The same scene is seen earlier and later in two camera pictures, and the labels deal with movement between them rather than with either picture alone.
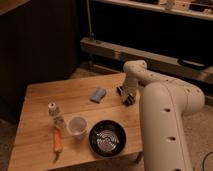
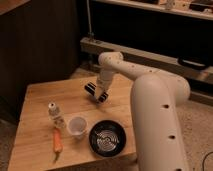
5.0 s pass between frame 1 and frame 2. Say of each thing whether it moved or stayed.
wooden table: stayed
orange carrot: stayed
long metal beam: stayed
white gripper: moved
